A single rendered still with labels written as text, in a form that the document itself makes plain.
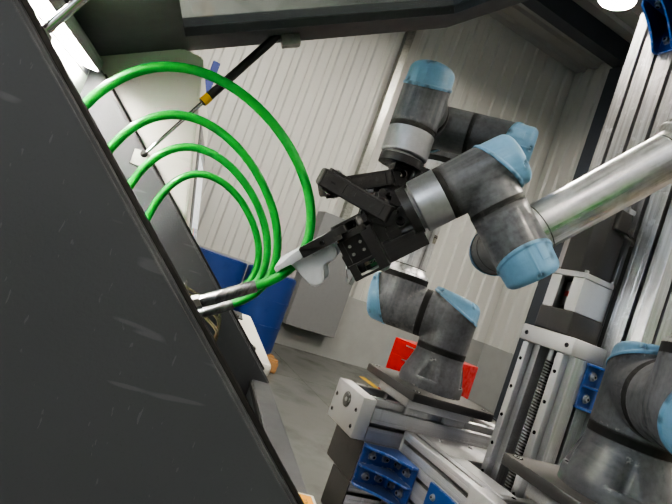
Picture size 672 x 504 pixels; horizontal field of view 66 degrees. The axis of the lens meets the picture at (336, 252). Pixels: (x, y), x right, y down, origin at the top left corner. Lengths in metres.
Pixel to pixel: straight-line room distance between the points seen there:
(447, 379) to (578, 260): 0.38
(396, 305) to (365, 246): 0.53
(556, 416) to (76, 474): 0.83
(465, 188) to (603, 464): 0.44
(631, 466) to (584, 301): 0.35
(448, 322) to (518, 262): 0.55
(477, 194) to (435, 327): 0.58
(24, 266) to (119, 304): 0.07
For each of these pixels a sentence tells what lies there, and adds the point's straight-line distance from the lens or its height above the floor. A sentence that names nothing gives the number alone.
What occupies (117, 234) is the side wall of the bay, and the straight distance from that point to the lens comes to 0.43.
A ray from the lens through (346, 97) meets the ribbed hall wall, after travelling 8.00.
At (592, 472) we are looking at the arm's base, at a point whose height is 1.07.
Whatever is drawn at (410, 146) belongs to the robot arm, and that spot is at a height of 1.43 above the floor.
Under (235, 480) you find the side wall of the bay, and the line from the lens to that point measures 0.47.
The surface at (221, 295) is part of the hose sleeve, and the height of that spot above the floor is 1.13.
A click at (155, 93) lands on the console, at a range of 1.16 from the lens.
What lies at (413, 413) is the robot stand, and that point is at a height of 0.98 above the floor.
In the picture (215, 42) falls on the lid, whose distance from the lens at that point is 1.17.
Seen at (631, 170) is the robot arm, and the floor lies 1.50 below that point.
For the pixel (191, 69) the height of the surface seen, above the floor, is 1.41.
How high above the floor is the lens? 1.21
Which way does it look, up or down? 3 degrees up
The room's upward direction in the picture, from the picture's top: 20 degrees clockwise
